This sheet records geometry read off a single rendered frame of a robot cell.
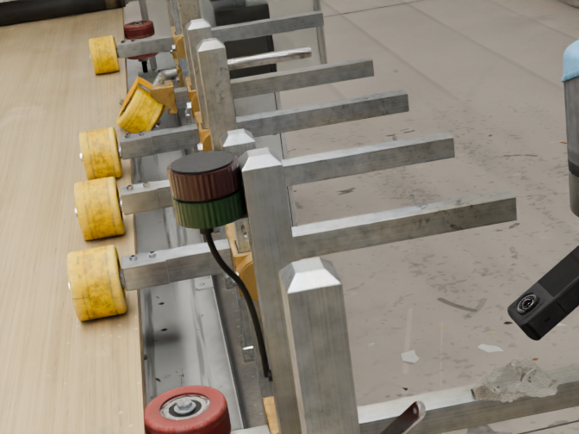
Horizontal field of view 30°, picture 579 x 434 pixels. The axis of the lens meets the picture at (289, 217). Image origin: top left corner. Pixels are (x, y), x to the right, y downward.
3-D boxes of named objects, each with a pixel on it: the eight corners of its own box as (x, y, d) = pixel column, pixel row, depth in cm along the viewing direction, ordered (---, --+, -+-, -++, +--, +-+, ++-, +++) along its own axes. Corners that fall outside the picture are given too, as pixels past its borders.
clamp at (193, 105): (218, 97, 200) (214, 71, 199) (225, 117, 188) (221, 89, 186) (185, 103, 200) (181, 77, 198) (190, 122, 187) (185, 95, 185)
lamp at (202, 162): (268, 363, 101) (234, 145, 93) (277, 393, 96) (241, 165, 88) (206, 375, 100) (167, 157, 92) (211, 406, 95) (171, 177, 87)
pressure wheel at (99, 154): (121, 170, 166) (125, 181, 173) (112, 120, 167) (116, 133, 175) (82, 176, 165) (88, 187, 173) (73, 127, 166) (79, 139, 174)
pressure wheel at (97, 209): (112, 164, 146) (118, 209, 141) (121, 200, 153) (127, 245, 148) (68, 171, 146) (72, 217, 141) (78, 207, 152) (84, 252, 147)
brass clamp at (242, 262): (274, 250, 131) (269, 211, 129) (291, 296, 119) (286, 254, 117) (224, 258, 130) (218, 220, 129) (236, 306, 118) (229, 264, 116)
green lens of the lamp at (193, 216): (241, 197, 95) (238, 173, 94) (250, 220, 89) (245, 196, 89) (174, 208, 94) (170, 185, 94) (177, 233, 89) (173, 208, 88)
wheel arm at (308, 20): (321, 23, 246) (320, 8, 245) (325, 26, 243) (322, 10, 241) (102, 58, 241) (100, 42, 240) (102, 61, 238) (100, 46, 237)
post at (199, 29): (252, 300, 180) (208, 16, 163) (254, 309, 177) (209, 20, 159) (231, 304, 180) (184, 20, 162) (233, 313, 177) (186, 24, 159)
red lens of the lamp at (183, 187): (238, 170, 94) (233, 146, 93) (245, 193, 88) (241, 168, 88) (169, 182, 93) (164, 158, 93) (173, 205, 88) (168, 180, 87)
